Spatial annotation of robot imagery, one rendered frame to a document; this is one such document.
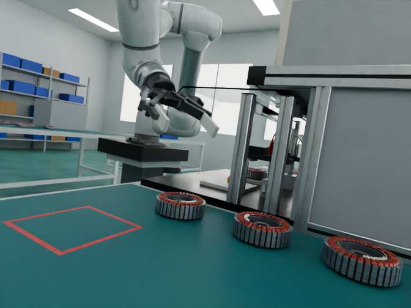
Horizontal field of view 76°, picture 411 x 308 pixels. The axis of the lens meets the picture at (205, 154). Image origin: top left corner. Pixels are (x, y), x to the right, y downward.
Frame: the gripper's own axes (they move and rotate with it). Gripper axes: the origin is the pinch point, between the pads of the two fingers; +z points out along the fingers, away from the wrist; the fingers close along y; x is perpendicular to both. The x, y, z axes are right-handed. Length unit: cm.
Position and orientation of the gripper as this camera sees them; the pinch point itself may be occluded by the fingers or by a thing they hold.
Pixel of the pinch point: (191, 127)
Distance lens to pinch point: 59.6
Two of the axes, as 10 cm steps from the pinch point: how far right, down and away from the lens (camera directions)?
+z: 4.8, 6.2, -6.2
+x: 4.2, -7.9, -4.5
